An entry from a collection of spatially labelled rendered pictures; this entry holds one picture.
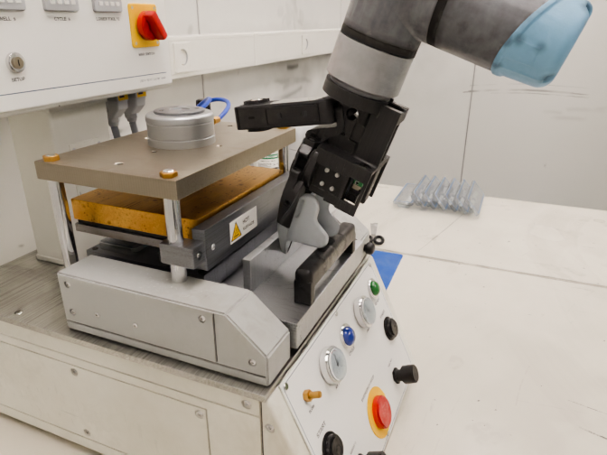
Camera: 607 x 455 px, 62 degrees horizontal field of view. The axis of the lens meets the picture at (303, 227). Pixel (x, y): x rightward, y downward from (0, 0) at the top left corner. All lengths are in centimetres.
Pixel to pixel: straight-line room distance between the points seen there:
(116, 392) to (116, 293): 12
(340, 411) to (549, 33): 42
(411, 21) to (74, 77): 40
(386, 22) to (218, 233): 26
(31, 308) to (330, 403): 37
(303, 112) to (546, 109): 248
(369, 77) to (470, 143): 252
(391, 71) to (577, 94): 248
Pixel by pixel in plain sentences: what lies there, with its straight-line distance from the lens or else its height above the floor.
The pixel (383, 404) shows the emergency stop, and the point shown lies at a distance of 67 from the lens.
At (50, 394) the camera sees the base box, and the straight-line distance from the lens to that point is 71.
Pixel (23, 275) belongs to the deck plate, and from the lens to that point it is 77.
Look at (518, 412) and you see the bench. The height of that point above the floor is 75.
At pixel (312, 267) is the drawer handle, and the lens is 52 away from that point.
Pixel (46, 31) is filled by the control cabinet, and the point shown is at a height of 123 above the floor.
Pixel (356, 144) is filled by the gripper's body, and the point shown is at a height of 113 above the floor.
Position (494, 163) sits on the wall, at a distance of 300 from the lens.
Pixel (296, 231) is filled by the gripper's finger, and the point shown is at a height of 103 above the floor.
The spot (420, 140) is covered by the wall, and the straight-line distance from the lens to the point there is 302.
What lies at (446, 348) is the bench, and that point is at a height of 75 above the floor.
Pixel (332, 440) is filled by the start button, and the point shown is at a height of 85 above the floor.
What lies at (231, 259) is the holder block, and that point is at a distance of 59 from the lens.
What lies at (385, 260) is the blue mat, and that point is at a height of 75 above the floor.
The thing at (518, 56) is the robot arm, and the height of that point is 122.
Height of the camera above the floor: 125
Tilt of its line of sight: 22 degrees down
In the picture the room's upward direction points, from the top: straight up
